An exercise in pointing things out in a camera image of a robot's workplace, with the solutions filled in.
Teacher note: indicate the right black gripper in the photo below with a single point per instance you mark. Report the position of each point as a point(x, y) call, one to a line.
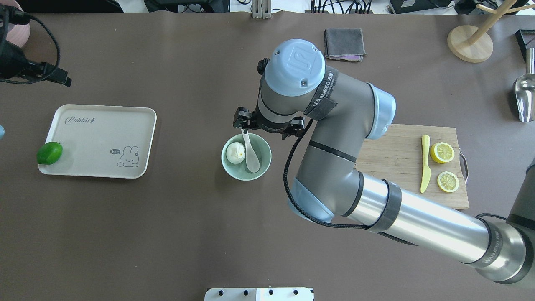
point(243, 118)

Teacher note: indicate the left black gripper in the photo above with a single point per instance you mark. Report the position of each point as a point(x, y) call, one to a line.
point(11, 59)

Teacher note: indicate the white steamed bun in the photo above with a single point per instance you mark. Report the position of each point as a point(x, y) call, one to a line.
point(235, 153)

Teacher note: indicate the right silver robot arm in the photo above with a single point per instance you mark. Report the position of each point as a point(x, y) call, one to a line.
point(329, 191)

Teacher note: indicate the pink bowl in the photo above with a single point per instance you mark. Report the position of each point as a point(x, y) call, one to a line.
point(17, 34)

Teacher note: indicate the light green bowl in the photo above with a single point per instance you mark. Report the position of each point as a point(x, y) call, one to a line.
point(240, 171)

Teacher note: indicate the green lime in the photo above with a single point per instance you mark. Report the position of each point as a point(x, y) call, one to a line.
point(49, 153)

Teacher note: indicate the white rectangular tray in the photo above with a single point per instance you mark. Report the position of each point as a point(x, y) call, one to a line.
point(101, 141)

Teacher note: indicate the grey folded cloth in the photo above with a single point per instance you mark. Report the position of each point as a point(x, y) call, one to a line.
point(344, 44)

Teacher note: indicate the yellow plastic knife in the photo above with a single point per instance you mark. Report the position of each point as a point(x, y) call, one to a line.
point(426, 171)

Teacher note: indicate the bamboo cutting board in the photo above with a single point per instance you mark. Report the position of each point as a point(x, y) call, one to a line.
point(397, 157)

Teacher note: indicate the upper lemon half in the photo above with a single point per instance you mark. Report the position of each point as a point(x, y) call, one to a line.
point(442, 152)

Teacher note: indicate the lemon half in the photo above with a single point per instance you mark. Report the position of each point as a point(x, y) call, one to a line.
point(442, 152)
point(448, 182)

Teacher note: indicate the lower lemon half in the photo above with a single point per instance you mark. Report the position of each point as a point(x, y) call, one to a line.
point(448, 182)

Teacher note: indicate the wooden mug tree stand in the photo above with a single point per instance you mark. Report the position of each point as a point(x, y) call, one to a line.
point(473, 44)

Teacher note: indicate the steel scoop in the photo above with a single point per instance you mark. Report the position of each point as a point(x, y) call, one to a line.
point(524, 88)

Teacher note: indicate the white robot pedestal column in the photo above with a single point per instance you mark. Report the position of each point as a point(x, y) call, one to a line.
point(291, 293)

